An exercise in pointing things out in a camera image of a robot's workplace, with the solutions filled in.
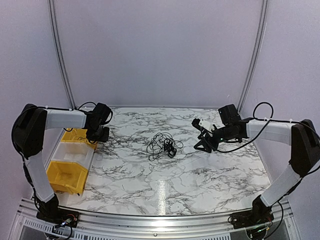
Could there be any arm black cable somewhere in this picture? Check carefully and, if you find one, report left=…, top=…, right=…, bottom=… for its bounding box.
left=14, top=100, right=111, bottom=161
left=214, top=101, right=320, bottom=176

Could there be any near yellow bin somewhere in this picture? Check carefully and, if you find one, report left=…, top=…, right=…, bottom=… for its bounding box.
left=46, top=161, right=89, bottom=195

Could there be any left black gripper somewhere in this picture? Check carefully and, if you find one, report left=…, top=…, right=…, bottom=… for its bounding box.
left=86, top=124, right=109, bottom=142

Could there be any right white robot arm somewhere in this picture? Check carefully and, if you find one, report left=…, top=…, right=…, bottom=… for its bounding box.
left=191, top=104, right=320, bottom=224

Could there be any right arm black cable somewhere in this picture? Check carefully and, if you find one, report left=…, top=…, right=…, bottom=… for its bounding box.
left=214, top=101, right=320, bottom=176

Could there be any yellow bin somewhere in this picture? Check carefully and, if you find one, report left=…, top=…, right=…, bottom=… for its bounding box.
left=46, top=161, right=89, bottom=195
left=60, top=128, right=98, bottom=150

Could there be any left aluminium corner post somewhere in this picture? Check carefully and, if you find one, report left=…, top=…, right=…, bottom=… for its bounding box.
left=47, top=0, right=76, bottom=109

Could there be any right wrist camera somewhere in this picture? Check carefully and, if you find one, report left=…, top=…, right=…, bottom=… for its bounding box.
left=191, top=118, right=217, bottom=133

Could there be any white middle bin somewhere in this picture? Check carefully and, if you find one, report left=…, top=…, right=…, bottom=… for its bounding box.
left=51, top=142, right=94, bottom=170

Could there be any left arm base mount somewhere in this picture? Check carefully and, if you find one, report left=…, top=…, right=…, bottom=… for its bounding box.
left=34, top=195, right=80, bottom=228

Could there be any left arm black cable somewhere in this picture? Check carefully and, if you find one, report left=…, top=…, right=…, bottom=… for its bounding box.
left=14, top=100, right=111, bottom=161

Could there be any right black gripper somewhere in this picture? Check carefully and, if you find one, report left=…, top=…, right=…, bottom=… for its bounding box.
left=193, top=124, right=237, bottom=154

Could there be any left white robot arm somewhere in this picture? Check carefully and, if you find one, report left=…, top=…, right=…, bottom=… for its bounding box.
left=11, top=102, right=114, bottom=204

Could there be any aluminium corner post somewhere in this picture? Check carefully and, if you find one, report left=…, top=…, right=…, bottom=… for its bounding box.
left=47, top=0, right=76, bottom=109
left=237, top=0, right=269, bottom=112

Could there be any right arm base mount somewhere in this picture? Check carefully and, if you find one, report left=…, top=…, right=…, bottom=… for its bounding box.
left=227, top=195, right=274, bottom=229

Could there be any far yellow bin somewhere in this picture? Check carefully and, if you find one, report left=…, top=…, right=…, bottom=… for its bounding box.
left=60, top=128, right=98, bottom=150

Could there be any aluminium front rail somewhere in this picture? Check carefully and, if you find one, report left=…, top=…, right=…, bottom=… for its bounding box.
left=8, top=198, right=301, bottom=240

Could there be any right aluminium corner post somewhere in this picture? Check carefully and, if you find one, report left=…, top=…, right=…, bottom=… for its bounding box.
left=237, top=0, right=269, bottom=112

